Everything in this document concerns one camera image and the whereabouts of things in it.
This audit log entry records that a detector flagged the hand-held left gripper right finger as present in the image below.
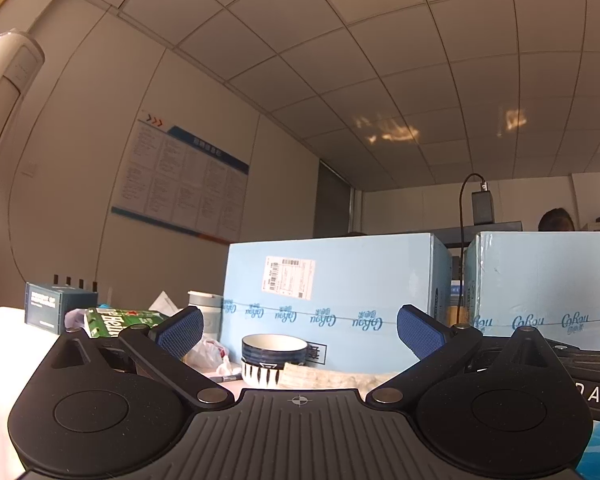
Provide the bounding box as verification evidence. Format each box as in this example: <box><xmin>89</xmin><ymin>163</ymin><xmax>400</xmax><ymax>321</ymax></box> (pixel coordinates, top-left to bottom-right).
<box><xmin>365</xmin><ymin>304</ymin><xmax>557</xmax><ymax>406</ymax></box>

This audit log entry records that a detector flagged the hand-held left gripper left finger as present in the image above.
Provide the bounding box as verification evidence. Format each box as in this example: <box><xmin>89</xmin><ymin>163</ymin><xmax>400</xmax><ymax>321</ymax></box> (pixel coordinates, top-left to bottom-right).
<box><xmin>45</xmin><ymin>306</ymin><xmax>236</xmax><ymax>407</ymax></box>

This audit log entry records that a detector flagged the white plastic bag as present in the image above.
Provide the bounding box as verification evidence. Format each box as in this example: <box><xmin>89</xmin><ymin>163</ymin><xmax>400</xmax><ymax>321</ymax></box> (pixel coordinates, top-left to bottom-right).
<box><xmin>182</xmin><ymin>337</ymin><xmax>241</xmax><ymax>378</ymax></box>

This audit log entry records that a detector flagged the white folded paper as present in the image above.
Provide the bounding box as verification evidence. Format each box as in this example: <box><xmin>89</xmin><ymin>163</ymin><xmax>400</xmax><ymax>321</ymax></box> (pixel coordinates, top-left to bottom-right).
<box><xmin>147</xmin><ymin>290</ymin><xmax>181</xmax><ymax>316</ymax></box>

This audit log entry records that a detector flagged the grey white mug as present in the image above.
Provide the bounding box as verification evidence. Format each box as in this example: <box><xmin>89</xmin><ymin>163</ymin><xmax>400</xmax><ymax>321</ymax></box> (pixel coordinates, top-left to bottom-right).
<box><xmin>187</xmin><ymin>290</ymin><xmax>224</xmax><ymax>346</ymax></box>

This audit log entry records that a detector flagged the green beer carton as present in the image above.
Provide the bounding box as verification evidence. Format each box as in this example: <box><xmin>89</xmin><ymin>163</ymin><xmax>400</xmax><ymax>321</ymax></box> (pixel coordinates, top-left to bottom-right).
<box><xmin>83</xmin><ymin>307</ymin><xmax>171</xmax><ymax>353</ymax></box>

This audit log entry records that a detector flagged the light blue cardboard box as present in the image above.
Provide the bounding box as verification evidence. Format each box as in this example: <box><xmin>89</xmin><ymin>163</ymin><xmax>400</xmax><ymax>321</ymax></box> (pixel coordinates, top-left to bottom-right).
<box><xmin>462</xmin><ymin>231</ymin><xmax>600</xmax><ymax>351</ymax></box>
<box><xmin>220</xmin><ymin>232</ymin><xmax>453</xmax><ymax>376</ymax></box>

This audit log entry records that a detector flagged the striped bowl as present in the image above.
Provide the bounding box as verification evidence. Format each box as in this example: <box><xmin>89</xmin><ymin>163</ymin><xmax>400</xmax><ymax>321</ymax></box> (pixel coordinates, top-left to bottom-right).
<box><xmin>240</xmin><ymin>357</ymin><xmax>286</xmax><ymax>389</ymax></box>

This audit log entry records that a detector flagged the dark blue bowl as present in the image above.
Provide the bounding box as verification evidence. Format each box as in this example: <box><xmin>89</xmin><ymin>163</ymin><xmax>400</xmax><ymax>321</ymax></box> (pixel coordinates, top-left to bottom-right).
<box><xmin>241</xmin><ymin>333</ymin><xmax>308</xmax><ymax>368</ymax></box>

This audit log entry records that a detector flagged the black router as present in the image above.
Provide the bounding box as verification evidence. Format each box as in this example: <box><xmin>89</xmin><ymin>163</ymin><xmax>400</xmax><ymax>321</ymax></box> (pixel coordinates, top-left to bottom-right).
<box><xmin>52</xmin><ymin>274</ymin><xmax>98</xmax><ymax>293</ymax></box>

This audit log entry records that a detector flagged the person's head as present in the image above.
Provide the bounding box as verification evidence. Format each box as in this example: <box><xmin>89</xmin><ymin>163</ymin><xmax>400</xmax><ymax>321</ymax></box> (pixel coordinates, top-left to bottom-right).
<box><xmin>537</xmin><ymin>207</ymin><xmax>576</xmax><ymax>232</ymax></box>

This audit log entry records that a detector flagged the dark blue small box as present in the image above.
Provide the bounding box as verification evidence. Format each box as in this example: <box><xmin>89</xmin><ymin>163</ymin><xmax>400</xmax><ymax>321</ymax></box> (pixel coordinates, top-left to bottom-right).
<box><xmin>24</xmin><ymin>281</ymin><xmax>98</xmax><ymax>335</ymax></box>

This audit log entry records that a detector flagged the black power adapter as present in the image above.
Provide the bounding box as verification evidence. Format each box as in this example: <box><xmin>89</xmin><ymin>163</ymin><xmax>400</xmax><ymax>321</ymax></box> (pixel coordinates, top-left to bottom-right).
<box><xmin>472</xmin><ymin>182</ymin><xmax>495</xmax><ymax>226</ymax></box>

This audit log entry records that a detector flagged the dark door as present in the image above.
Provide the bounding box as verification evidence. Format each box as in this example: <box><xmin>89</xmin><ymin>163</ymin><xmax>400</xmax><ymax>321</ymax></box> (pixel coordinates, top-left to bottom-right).
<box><xmin>314</xmin><ymin>160</ymin><xmax>353</xmax><ymax>238</ymax></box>

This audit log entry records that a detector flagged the white standing air conditioner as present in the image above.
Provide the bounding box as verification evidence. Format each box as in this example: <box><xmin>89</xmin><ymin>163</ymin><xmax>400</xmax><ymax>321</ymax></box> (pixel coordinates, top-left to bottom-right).
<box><xmin>0</xmin><ymin>30</ymin><xmax>46</xmax><ymax>201</ymax></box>

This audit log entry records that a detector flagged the black cable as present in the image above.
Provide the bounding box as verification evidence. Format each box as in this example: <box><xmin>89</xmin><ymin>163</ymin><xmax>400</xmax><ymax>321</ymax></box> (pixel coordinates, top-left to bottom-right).
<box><xmin>457</xmin><ymin>173</ymin><xmax>486</xmax><ymax>326</ymax></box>

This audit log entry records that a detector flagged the wall poster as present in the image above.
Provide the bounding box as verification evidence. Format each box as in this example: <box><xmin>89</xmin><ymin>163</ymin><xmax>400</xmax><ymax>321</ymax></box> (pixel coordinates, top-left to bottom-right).
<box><xmin>111</xmin><ymin>108</ymin><xmax>251</xmax><ymax>246</ymax></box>

